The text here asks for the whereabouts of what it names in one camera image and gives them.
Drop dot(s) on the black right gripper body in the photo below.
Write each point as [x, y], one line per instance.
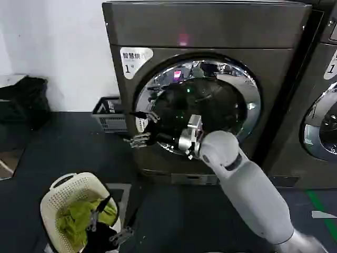
[164, 137]

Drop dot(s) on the green garment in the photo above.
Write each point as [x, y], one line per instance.
[71, 221]

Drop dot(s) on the black bag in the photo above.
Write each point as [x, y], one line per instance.
[23, 102]

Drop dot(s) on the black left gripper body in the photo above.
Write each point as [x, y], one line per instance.
[102, 237]

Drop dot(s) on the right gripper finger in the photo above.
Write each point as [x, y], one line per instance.
[142, 115]
[139, 139]

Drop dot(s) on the green floor tape strip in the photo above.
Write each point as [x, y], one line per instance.
[323, 216]

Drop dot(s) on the white numbered dryer sticker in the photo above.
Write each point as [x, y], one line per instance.
[131, 63]
[330, 66]

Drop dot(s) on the round glass dryer door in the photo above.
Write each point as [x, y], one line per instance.
[316, 131]
[210, 89]

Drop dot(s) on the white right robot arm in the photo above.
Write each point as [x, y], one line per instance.
[250, 189]

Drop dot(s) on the grey slotted plastic basket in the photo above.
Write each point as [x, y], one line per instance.
[110, 121]

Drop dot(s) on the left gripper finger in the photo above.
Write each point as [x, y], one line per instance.
[98, 210]
[121, 235]

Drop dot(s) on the white floor tape piece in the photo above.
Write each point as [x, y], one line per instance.
[321, 214]

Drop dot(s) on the white perforated laundry basket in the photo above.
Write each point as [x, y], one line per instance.
[76, 187]

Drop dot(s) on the grey front-loading dryer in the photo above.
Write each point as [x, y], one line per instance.
[210, 31]
[297, 131]

